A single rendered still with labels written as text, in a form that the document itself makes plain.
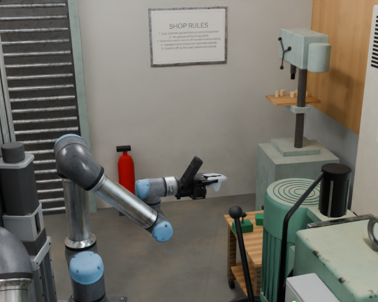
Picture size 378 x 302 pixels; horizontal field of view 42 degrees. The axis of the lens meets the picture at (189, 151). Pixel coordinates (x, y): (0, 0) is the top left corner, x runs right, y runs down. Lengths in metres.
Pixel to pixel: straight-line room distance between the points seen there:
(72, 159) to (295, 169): 2.21
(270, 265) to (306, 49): 2.29
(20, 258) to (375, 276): 0.74
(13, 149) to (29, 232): 0.24
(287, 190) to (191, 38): 3.01
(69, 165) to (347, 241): 0.96
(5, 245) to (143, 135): 3.15
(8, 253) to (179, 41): 3.13
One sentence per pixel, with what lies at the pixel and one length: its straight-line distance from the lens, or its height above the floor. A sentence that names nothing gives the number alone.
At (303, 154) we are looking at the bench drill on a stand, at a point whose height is 0.71.
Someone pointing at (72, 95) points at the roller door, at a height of 1.05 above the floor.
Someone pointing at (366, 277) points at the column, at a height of 1.52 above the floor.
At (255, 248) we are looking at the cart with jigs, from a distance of 2.83.
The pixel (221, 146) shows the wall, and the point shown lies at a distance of 4.41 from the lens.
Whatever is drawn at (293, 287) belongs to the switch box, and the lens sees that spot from 0.92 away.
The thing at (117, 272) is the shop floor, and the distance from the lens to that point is 3.60.
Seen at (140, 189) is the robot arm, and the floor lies 1.24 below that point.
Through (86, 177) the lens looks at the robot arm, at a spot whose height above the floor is 1.38.
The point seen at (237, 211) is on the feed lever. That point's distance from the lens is 1.22.
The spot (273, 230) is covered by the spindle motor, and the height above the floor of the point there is 1.43.
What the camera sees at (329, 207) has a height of 1.54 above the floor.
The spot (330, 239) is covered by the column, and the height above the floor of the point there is 1.52.
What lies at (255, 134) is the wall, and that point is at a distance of 4.46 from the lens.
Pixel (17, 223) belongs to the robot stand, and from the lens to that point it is 1.45.
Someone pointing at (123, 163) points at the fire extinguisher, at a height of 0.48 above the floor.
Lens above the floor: 2.01
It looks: 21 degrees down
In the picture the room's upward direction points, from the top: 1 degrees counter-clockwise
